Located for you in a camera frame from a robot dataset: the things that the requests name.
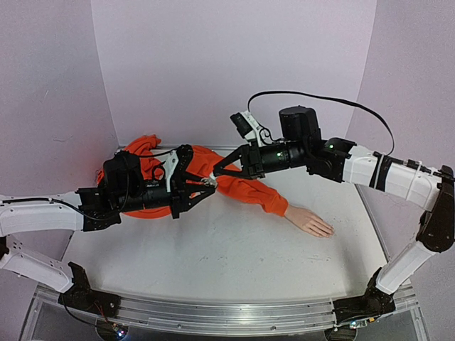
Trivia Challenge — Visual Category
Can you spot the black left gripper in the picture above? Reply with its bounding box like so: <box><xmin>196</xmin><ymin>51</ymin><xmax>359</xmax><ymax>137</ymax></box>
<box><xmin>118</xmin><ymin>173</ymin><xmax>217</xmax><ymax>220</ymax></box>

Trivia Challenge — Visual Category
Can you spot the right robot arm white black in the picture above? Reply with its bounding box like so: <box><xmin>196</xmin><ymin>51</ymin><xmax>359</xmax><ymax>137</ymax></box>
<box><xmin>213</xmin><ymin>106</ymin><xmax>454</xmax><ymax>329</ymax></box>

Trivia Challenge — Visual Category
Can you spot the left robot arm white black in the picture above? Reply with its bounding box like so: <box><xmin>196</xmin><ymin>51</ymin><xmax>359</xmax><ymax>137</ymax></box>
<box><xmin>1</xmin><ymin>145</ymin><xmax>217</xmax><ymax>318</ymax></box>

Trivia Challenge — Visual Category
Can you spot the mannequin hand with nails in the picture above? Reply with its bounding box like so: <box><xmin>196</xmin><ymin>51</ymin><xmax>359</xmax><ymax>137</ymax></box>
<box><xmin>284</xmin><ymin>205</ymin><xmax>334</xmax><ymax>238</ymax></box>

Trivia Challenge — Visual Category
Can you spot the orange sweatshirt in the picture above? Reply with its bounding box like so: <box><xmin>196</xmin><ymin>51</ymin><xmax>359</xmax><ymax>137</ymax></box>
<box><xmin>96</xmin><ymin>134</ymin><xmax>289</xmax><ymax>220</ymax></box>

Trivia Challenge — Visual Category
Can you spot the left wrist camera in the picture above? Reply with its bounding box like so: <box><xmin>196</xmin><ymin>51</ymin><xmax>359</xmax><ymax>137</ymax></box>
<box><xmin>163</xmin><ymin>150</ymin><xmax>178</xmax><ymax>193</ymax></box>

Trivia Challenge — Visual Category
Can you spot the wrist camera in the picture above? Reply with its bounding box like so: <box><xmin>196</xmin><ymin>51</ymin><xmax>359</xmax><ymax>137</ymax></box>
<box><xmin>230</xmin><ymin>111</ymin><xmax>265</xmax><ymax>147</ymax></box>
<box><xmin>163</xmin><ymin>150</ymin><xmax>178</xmax><ymax>193</ymax></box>

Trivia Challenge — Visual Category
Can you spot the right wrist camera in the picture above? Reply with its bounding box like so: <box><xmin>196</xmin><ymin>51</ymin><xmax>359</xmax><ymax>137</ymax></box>
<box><xmin>230</xmin><ymin>111</ymin><xmax>265</xmax><ymax>147</ymax></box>

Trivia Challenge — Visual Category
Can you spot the black left camera cable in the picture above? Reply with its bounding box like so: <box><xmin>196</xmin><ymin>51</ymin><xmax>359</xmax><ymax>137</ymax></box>
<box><xmin>122</xmin><ymin>151</ymin><xmax>175</xmax><ymax>182</ymax></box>

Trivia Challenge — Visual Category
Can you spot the black camera cable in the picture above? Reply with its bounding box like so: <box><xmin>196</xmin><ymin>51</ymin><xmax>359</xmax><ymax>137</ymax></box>
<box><xmin>247</xmin><ymin>90</ymin><xmax>395</xmax><ymax>156</ymax></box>
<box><xmin>122</xmin><ymin>151</ymin><xmax>175</xmax><ymax>182</ymax></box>

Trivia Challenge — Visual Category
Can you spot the black right camera cable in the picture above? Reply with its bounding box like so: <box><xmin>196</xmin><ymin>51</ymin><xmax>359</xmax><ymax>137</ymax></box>
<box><xmin>247</xmin><ymin>90</ymin><xmax>395</xmax><ymax>156</ymax></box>

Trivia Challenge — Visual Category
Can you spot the aluminium front rail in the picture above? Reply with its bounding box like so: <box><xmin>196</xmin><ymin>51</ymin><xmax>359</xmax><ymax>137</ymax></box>
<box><xmin>20</xmin><ymin>283</ymin><xmax>428</xmax><ymax>340</ymax></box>

